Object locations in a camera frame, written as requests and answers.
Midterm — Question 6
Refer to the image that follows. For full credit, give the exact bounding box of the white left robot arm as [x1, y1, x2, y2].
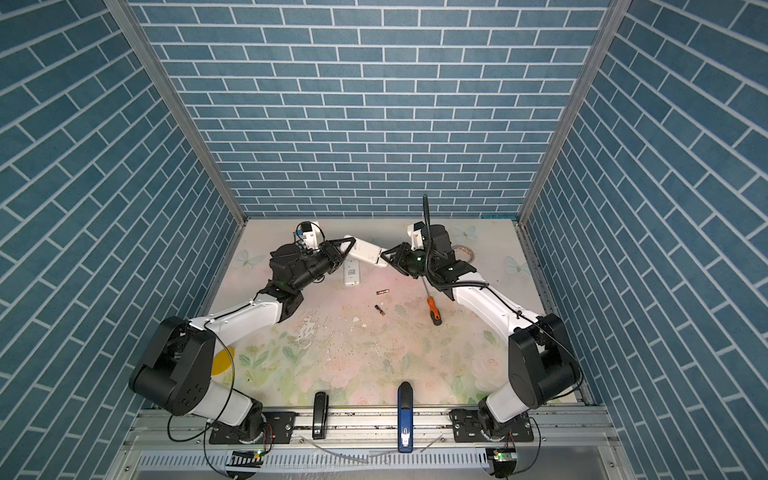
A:
[129, 237, 356, 441]

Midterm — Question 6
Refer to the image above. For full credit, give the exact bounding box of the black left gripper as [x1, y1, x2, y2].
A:
[289, 237, 354, 294]

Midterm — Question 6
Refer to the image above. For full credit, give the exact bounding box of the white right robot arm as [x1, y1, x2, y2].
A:
[380, 222, 583, 429]

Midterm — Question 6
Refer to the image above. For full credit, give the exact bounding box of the tape roll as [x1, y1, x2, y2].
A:
[453, 245, 475, 264]

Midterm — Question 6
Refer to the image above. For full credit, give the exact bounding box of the blue stapler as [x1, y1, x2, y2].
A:
[397, 381, 414, 453]

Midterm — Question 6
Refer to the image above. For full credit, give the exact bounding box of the aluminium corner post right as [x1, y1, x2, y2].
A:
[518, 0, 631, 225]

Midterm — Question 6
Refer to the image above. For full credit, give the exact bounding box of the black corrugated cable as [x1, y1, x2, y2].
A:
[421, 193, 490, 295]

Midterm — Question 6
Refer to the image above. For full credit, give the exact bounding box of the black stapler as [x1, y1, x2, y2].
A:
[311, 391, 330, 440]

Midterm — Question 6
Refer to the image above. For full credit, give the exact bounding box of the aluminium front rail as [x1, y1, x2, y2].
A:
[106, 405, 634, 479]

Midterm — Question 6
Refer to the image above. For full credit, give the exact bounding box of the small white remote control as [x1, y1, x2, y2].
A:
[344, 262, 361, 286]

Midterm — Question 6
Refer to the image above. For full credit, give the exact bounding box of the orange handled screwdriver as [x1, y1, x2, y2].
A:
[421, 277, 442, 326]

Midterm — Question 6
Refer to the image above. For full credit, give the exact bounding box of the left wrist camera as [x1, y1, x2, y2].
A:
[294, 221, 325, 250]

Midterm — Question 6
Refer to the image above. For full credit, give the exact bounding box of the aluminium corner post left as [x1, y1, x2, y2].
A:
[104, 0, 247, 227]

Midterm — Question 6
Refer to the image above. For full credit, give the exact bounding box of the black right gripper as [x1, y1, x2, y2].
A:
[381, 242, 437, 279]

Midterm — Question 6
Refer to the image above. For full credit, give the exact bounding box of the yellow pen cup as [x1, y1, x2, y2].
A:
[211, 346, 235, 377]

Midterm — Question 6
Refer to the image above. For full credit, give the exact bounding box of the aluminium corner post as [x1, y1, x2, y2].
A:
[104, 0, 247, 227]
[518, 0, 631, 225]

